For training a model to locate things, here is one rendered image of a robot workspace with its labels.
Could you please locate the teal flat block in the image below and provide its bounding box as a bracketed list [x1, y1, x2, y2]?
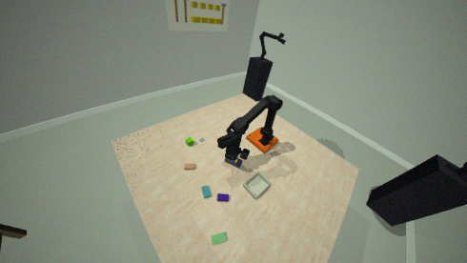
[202, 185, 211, 198]

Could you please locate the purple flat block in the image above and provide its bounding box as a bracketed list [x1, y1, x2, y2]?
[216, 193, 229, 201]

